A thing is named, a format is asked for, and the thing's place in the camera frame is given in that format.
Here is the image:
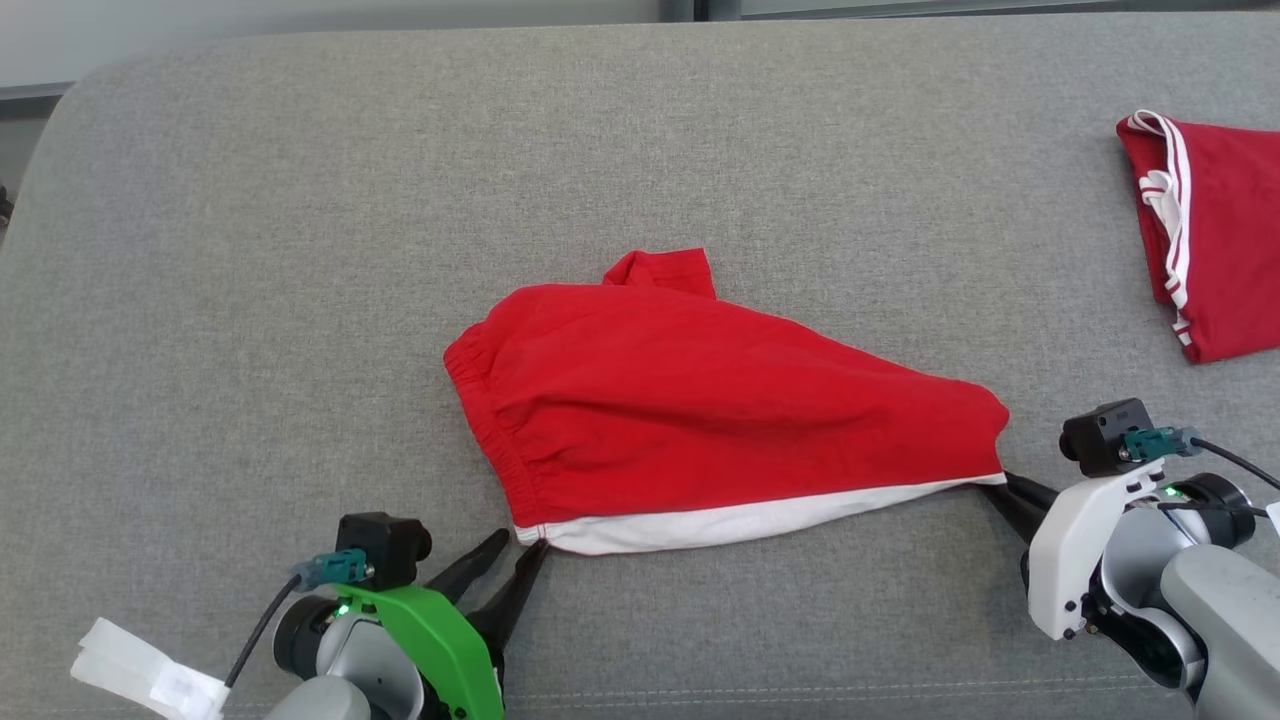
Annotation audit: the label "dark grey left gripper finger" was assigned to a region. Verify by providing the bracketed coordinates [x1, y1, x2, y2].
[428, 529, 512, 605]
[466, 538, 551, 656]

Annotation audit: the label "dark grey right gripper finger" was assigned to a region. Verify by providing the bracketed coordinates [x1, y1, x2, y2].
[984, 486, 1048, 549]
[1003, 471, 1061, 514]

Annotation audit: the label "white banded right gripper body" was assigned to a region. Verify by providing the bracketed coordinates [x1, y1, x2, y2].
[1028, 470, 1256, 642]

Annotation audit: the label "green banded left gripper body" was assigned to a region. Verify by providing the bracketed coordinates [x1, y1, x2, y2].
[273, 586, 506, 720]

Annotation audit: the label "red shorts with white stripe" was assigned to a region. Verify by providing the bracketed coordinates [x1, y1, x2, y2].
[443, 248, 1009, 557]

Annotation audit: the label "red Bulls 23 jersey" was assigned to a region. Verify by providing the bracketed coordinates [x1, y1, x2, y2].
[1117, 110, 1280, 364]

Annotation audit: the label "white paper tag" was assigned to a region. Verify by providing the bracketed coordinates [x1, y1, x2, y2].
[70, 617, 228, 720]

